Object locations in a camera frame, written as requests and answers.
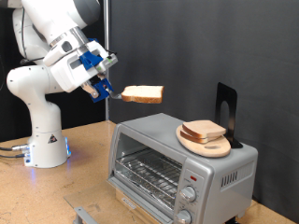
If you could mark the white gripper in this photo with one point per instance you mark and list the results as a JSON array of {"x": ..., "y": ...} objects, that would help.
[{"x": 67, "y": 79}]

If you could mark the crumpled aluminium foil liner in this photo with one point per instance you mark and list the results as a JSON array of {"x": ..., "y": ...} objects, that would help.
[{"x": 137, "y": 183}]

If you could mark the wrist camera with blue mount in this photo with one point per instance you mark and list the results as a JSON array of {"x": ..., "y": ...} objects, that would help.
[{"x": 90, "y": 59}]

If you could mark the vertical metal pole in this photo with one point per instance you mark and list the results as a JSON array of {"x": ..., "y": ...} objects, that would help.
[{"x": 107, "y": 31}]

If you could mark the round wooden board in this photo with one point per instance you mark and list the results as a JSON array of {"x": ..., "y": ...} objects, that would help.
[{"x": 215, "y": 149}]

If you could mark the black metal bookend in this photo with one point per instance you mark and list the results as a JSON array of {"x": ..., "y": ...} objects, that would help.
[{"x": 232, "y": 99}]

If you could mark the white bread slice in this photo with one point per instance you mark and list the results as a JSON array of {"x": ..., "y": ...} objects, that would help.
[
  {"x": 204, "y": 128},
  {"x": 193, "y": 139},
  {"x": 143, "y": 93}
]

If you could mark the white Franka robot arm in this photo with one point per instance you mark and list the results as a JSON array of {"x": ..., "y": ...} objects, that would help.
[{"x": 40, "y": 124}]

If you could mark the silver oven knob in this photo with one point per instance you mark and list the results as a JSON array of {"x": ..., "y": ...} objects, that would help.
[
  {"x": 188, "y": 193},
  {"x": 183, "y": 217}
]

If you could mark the silver toaster oven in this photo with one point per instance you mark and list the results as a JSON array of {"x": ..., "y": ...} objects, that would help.
[{"x": 224, "y": 199}]

